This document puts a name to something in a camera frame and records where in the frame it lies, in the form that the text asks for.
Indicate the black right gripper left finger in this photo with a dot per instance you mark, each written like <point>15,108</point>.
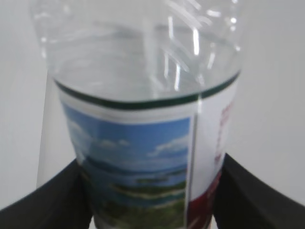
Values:
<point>61,203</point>

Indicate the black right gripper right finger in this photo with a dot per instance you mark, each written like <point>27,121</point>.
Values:
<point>245,202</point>

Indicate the clear Nongfu Spring water bottle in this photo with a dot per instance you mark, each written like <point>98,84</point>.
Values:
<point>139,93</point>

